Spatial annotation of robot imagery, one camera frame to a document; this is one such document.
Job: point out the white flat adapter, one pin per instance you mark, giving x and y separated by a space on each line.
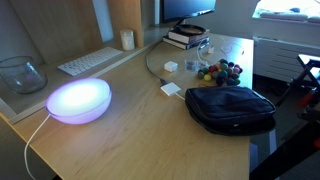
170 89

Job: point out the clear glass bowl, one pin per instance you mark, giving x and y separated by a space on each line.
21 76

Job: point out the light blue floor tape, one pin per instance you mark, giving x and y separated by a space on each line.
272 143

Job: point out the white radiator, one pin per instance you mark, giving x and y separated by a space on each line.
283 60

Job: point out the white cube charger head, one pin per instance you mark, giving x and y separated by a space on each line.
170 66

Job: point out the colourful felt ball trivet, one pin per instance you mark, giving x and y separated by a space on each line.
221 73

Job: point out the black fabric bag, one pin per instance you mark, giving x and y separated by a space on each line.
230 106

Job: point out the round black monitor base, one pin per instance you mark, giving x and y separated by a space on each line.
190 29

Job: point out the white keyboard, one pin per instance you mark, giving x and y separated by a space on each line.
88 60

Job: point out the glowing bowl lamp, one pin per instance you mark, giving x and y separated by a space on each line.
79 100

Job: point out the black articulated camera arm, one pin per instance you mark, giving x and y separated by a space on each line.
286 156

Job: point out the clear plastic object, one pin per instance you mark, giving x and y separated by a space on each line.
195 65

